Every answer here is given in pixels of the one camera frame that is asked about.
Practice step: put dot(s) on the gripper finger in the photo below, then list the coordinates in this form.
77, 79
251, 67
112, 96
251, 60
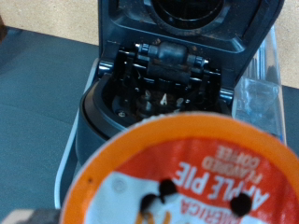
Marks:
31, 216

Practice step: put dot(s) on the coffee pod with orange lid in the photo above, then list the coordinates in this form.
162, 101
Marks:
193, 161

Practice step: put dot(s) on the black Keurig coffee machine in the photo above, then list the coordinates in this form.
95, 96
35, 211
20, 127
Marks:
174, 56

